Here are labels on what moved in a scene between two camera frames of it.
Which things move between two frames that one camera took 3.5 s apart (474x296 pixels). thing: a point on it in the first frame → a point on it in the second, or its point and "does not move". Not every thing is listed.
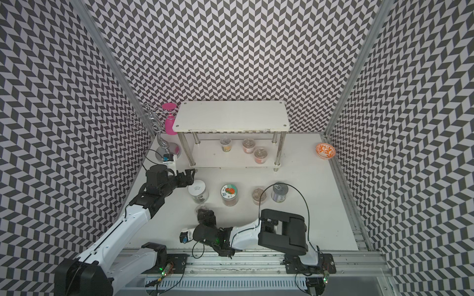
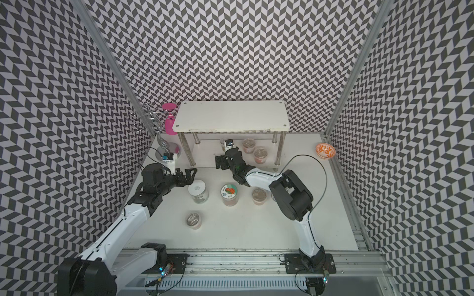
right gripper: [207, 217] → [223, 160]
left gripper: [189, 178] does not move
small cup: [249, 145] does not move
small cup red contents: [201, 206] → [194, 219]
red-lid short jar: [256, 195] does not move
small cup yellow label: [226, 144] does not move
